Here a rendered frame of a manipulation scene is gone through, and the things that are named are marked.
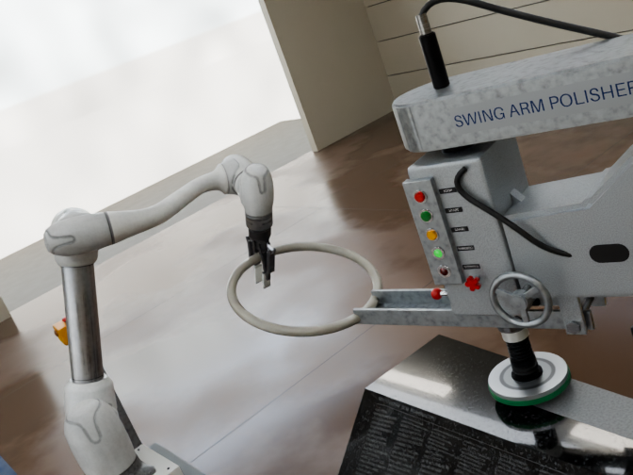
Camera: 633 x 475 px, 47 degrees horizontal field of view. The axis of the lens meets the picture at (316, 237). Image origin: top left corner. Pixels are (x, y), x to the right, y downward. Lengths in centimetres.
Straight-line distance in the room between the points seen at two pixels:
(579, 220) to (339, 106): 870
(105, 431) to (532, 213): 136
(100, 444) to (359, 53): 883
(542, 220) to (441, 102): 35
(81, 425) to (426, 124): 131
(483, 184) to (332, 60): 863
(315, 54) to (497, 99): 855
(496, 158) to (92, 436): 138
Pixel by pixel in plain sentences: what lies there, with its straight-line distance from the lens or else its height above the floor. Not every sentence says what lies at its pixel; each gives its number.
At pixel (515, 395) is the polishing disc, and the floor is 88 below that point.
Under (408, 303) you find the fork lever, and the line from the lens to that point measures 220.
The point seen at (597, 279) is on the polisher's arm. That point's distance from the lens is 175.
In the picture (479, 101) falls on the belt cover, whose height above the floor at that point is 167.
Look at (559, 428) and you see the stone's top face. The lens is 198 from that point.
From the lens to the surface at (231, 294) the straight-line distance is 228.
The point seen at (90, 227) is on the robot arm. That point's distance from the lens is 221.
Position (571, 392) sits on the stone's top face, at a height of 83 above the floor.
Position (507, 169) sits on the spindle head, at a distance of 182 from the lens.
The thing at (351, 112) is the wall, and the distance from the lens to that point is 1041.
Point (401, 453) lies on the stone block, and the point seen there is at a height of 73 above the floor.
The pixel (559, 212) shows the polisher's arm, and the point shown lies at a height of 139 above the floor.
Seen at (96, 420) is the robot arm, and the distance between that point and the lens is 230.
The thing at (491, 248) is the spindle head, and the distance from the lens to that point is 179.
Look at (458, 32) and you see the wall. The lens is 981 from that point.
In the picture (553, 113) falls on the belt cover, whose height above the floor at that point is 161.
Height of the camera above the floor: 201
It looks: 18 degrees down
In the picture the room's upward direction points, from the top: 21 degrees counter-clockwise
